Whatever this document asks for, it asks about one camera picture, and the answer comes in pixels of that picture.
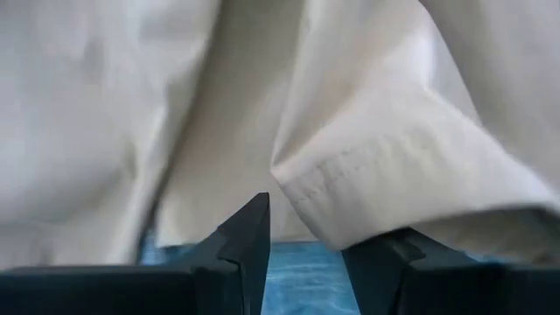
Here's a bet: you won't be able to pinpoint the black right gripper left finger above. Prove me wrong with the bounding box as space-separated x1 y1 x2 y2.
0 192 271 315

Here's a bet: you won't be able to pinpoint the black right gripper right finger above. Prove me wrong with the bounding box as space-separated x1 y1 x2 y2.
341 227 560 315

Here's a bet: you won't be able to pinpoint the blue striped garment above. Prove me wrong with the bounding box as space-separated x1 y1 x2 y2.
138 229 364 315

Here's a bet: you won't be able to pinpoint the beige trousers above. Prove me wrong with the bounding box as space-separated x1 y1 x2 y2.
0 0 560 270

